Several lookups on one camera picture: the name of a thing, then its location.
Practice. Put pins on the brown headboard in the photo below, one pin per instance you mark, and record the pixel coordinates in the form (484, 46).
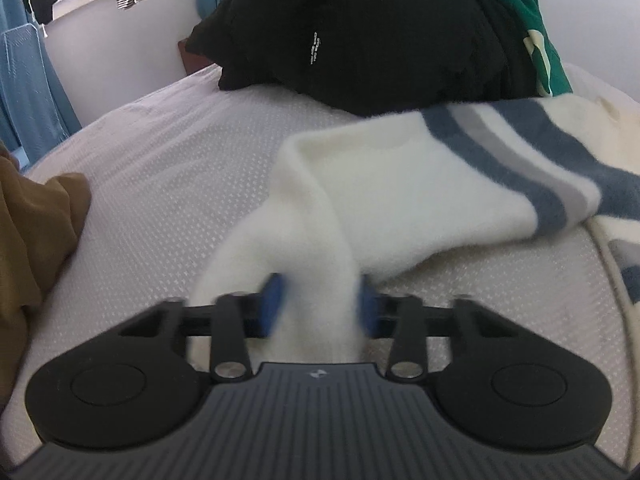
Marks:
(197, 57)

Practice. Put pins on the white bed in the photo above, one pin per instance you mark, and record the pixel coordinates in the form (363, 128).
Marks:
(165, 170)

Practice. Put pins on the cream striped sweater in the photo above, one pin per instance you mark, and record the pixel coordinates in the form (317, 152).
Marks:
(400, 175)

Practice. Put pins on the brown cloth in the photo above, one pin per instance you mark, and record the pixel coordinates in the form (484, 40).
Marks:
(35, 240)

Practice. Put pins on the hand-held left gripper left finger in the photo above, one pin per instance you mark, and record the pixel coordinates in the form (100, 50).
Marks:
(272, 305)

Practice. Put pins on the green garment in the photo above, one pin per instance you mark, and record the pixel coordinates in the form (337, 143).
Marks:
(530, 15)

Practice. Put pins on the black garment pile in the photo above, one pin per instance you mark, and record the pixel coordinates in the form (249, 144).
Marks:
(360, 30)

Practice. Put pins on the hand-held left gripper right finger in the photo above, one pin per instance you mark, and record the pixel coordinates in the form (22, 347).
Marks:
(370, 310)

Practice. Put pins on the light blue cloth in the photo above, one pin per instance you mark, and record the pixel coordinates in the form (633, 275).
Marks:
(30, 90)

